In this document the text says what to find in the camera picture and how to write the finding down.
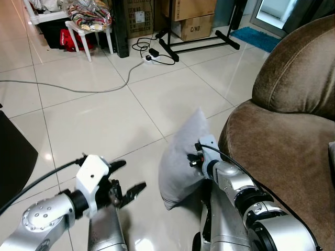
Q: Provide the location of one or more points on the colourful plastic-wrapped bundle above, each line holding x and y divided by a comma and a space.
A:
89, 14

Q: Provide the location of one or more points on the plain cardboard box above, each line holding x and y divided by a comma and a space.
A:
188, 8

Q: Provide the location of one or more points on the grey framed glass door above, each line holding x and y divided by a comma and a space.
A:
275, 13

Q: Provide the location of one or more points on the black metal stand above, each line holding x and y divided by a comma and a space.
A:
199, 44

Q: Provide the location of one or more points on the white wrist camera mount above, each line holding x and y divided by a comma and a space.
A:
209, 146
93, 170

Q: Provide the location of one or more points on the white plastic chair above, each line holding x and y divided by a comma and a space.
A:
86, 31

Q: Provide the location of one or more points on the cardboard box with black print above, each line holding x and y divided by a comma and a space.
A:
194, 29

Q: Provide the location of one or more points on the silver robot leg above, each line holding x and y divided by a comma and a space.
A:
107, 232

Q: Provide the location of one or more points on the red bag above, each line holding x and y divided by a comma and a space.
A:
70, 41

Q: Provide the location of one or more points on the brown fabric sofa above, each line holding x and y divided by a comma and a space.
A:
293, 130

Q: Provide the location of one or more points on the white power strip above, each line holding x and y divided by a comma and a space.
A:
150, 59

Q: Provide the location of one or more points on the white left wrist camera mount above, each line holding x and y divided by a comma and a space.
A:
93, 170

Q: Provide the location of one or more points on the white table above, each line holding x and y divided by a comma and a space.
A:
44, 16

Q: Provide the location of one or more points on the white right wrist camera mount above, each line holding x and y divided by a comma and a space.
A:
209, 146

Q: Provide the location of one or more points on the blue floor mat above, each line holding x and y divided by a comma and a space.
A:
255, 38

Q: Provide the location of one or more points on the grey pillow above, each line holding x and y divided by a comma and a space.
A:
180, 167

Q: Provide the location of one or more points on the black upright post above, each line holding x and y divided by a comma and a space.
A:
120, 29

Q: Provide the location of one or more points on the dark furniture panel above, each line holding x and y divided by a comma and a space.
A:
15, 162

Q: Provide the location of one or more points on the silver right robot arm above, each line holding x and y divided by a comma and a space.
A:
261, 225

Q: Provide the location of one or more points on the cardboard box with white label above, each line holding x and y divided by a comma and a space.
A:
138, 18

